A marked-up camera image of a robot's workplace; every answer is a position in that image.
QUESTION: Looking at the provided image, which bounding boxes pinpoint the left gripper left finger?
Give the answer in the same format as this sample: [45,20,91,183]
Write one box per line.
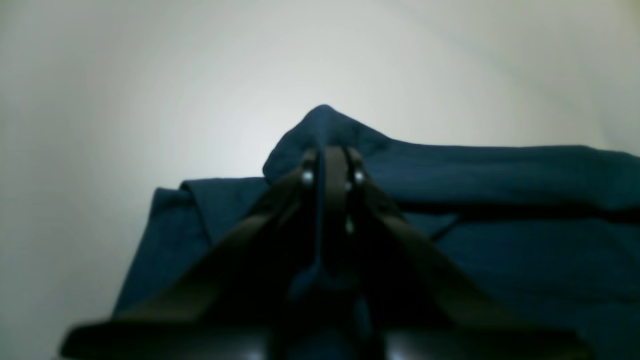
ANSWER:
[60,149,318,360]

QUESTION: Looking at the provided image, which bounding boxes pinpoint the dark blue T-shirt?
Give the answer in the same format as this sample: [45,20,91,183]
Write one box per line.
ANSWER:
[113,105,640,360]

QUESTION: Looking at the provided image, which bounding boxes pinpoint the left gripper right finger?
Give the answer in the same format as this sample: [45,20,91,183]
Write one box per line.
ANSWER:
[325,146,591,360]

